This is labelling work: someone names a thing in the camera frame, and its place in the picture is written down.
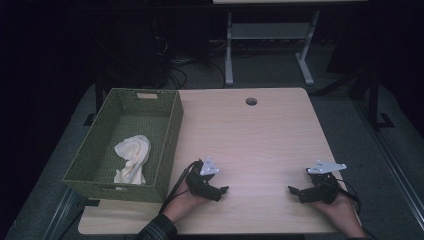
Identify metal floor rail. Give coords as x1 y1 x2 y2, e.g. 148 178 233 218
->
353 99 424 232

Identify person's left hand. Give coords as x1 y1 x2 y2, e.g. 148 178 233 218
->
162 181 210 223

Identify white metal stand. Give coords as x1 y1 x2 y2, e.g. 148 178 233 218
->
224 10 321 87

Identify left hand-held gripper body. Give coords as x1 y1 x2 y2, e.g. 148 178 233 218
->
185 155 224 203

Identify white towel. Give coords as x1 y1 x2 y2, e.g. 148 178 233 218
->
113 134 152 186

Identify tangle of floor cables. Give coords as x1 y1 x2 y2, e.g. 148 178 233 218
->
149 36 228 90

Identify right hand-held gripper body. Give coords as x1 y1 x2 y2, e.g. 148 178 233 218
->
303 159 348 205

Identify black metal stand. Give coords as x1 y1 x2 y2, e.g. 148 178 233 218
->
316 63 396 132

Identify person's right hand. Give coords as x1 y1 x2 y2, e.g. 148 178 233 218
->
311 191 367 239

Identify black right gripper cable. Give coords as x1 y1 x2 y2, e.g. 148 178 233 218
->
334 178 363 216

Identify green woven basket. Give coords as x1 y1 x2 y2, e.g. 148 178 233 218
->
62 87 185 204

